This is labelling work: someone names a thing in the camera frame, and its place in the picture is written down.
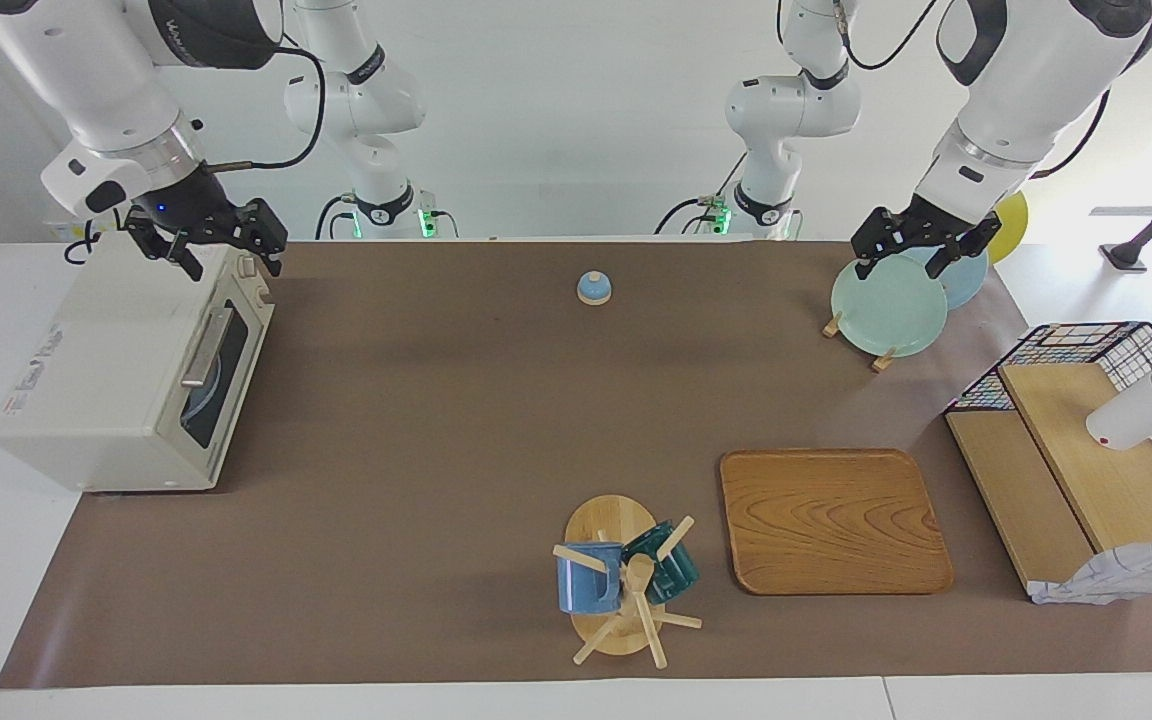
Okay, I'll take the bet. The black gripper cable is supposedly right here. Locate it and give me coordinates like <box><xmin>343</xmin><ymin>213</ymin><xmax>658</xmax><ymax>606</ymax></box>
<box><xmin>206</xmin><ymin>45</ymin><xmax>327</xmax><ymax>173</ymax></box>
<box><xmin>1031</xmin><ymin>90</ymin><xmax>1112</xmax><ymax>181</ymax></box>

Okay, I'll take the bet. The glass oven door with handle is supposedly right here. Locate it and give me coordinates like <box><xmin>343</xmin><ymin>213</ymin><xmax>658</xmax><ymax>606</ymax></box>
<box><xmin>179</xmin><ymin>270</ymin><xmax>275</xmax><ymax>491</ymax></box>

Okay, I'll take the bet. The white power box with cable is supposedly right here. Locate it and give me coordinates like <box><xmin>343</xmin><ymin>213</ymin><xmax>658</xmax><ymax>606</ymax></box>
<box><xmin>54</xmin><ymin>205</ymin><xmax>129</xmax><ymax>266</ymax></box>

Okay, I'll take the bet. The dark green mug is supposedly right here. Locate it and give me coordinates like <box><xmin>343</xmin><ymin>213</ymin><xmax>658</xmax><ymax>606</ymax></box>
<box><xmin>622</xmin><ymin>520</ymin><xmax>701</xmax><ymax>605</ymax></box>

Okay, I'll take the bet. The white cup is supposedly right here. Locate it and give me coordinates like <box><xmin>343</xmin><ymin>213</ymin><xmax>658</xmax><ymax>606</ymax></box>
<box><xmin>1086</xmin><ymin>340</ymin><xmax>1152</xmax><ymax>451</ymax></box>

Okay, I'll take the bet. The pale blue racked plate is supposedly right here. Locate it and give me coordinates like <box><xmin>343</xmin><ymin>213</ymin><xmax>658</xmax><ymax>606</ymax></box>
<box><xmin>911</xmin><ymin>245</ymin><xmax>989</xmax><ymax>311</ymax></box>

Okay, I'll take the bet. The blue mug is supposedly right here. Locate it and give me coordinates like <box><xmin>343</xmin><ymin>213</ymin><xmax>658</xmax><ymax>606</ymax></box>
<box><xmin>556</xmin><ymin>541</ymin><xmax>625</xmax><ymax>615</ymax></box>

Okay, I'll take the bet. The yellow plate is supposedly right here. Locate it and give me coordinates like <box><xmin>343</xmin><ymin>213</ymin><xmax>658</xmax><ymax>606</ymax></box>
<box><xmin>986</xmin><ymin>192</ymin><xmax>1030</xmax><ymax>265</ymax></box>

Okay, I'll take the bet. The wooden mug tree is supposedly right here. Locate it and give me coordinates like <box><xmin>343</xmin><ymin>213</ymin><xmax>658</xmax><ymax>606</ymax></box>
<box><xmin>552</xmin><ymin>494</ymin><xmax>703</xmax><ymax>669</ymax></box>

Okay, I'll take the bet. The white patterned cloth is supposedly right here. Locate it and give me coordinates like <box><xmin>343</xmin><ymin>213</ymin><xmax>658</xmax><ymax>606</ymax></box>
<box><xmin>1028</xmin><ymin>537</ymin><xmax>1152</xmax><ymax>605</ymax></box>

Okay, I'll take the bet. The wooden plate rack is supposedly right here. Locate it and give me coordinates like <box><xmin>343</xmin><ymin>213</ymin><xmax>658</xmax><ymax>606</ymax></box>
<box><xmin>822</xmin><ymin>312</ymin><xmax>897</xmax><ymax>374</ymax></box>

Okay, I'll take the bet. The wooden stepped shelf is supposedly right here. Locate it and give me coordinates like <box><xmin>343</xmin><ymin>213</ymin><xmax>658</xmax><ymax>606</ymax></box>
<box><xmin>944</xmin><ymin>362</ymin><xmax>1152</xmax><ymax>601</ymax></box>

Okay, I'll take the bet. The cream toaster oven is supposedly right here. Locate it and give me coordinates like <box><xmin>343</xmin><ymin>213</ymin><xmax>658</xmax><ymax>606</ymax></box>
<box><xmin>0</xmin><ymin>240</ymin><xmax>275</xmax><ymax>493</ymax></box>

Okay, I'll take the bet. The wooden serving tray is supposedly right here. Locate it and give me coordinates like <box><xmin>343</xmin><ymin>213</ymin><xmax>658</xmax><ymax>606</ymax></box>
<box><xmin>719</xmin><ymin>448</ymin><xmax>955</xmax><ymax>597</ymax></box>

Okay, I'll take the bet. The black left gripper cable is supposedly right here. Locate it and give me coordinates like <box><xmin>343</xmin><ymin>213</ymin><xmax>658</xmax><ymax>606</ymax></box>
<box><xmin>1031</xmin><ymin>90</ymin><xmax>1112</xmax><ymax>181</ymax></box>

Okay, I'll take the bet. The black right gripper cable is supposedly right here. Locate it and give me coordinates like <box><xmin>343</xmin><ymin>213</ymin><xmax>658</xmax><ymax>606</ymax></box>
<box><xmin>206</xmin><ymin>45</ymin><xmax>327</xmax><ymax>173</ymax></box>

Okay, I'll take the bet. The black wire basket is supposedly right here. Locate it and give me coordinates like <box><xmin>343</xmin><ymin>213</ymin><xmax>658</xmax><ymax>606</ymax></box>
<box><xmin>944</xmin><ymin>321</ymin><xmax>1152</xmax><ymax>531</ymax></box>

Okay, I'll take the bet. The mint green plate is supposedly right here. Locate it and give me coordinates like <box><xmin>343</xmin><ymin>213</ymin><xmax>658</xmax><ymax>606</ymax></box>
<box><xmin>830</xmin><ymin>255</ymin><xmax>949</xmax><ymax>358</ymax></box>

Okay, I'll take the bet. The light blue round plate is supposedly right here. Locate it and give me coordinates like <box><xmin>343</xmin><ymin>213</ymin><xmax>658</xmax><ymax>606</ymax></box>
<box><xmin>184</xmin><ymin>348</ymin><xmax>222</xmax><ymax>423</ymax></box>

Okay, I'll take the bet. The brown table mat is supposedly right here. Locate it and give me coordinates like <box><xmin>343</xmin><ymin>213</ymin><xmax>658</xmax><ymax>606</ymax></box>
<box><xmin>0</xmin><ymin>240</ymin><xmax>1152</xmax><ymax>689</ymax></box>

